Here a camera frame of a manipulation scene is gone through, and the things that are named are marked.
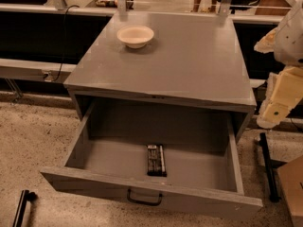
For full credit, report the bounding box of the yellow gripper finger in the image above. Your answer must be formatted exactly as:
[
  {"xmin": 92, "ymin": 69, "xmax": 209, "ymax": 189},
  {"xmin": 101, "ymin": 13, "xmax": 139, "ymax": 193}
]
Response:
[
  {"xmin": 257, "ymin": 101, "xmax": 290, "ymax": 129},
  {"xmin": 254, "ymin": 28, "xmax": 276, "ymax": 54}
]

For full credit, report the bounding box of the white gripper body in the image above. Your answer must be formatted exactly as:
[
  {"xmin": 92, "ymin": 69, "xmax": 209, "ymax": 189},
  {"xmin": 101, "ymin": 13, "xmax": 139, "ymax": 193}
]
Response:
[{"xmin": 268, "ymin": 66, "xmax": 303, "ymax": 112}]

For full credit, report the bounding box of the black rxbar chocolate bar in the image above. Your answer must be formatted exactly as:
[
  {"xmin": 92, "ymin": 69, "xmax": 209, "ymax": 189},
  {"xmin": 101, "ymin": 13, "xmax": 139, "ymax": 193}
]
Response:
[{"xmin": 147, "ymin": 145, "xmax": 167, "ymax": 177}]

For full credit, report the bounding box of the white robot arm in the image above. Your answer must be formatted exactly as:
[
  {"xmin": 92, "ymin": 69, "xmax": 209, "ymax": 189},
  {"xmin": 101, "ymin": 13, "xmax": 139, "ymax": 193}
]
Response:
[{"xmin": 254, "ymin": 0, "xmax": 303, "ymax": 129}]

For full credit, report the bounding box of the grey cabinet counter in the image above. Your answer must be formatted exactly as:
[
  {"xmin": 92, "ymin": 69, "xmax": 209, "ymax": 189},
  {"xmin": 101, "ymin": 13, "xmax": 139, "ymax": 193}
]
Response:
[{"xmin": 64, "ymin": 10, "xmax": 256, "ymax": 138}]

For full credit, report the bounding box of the grey open top drawer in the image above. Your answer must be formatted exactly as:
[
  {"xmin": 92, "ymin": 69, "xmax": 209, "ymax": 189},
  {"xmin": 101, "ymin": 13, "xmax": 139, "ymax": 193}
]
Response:
[{"xmin": 41, "ymin": 98, "xmax": 262, "ymax": 220}]

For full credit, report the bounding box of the brown cardboard box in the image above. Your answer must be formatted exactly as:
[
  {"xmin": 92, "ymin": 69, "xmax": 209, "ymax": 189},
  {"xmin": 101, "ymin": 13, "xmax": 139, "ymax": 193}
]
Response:
[{"xmin": 277, "ymin": 156, "xmax": 303, "ymax": 227}]

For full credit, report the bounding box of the black floor leg right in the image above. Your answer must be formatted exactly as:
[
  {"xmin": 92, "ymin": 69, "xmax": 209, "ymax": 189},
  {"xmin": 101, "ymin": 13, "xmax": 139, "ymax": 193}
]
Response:
[{"xmin": 258, "ymin": 132, "xmax": 280, "ymax": 202}]

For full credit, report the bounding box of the black floor leg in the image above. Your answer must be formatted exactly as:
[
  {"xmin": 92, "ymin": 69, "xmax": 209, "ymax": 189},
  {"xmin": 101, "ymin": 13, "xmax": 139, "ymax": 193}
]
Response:
[
  {"xmin": 12, "ymin": 189, "xmax": 37, "ymax": 227},
  {"xmin": 258, "ymin": 132, "xmax": 280, "ymax": 202}
]

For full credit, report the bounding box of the white ceramic bowl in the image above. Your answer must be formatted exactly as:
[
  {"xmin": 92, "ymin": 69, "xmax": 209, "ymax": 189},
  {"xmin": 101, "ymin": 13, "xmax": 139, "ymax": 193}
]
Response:
[{"xmin": 116, "ymin": 26, "xmax": 154, "ymax": 49}]

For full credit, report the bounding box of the black floor leg left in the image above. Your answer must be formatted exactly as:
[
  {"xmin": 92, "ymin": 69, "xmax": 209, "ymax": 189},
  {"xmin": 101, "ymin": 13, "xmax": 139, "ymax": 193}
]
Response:
[{"xmin": 12, "ymin": 189, "xmax": 37, "ymax": 227}]

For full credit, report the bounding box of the black drawer handle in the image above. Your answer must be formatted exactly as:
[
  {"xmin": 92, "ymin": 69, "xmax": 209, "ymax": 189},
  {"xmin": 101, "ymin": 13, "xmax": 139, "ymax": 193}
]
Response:
[{"xmin": 127, "ymin": 189, "xmax": 163, "ymax": 206}]

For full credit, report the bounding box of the black hanging cable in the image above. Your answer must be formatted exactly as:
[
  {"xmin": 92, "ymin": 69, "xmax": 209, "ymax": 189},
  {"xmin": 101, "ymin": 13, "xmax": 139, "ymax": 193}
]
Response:
[{"xmin": 44, "ymin": 4, "xmax": 81, "ymax": 83}]

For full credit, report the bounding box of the grey metal rail bench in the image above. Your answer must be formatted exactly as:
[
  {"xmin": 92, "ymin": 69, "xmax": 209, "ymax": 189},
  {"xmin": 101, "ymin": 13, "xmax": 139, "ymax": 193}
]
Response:
[{"xmin": 0, "ymin": 59, "xmax": 76, "ymax": 83}]

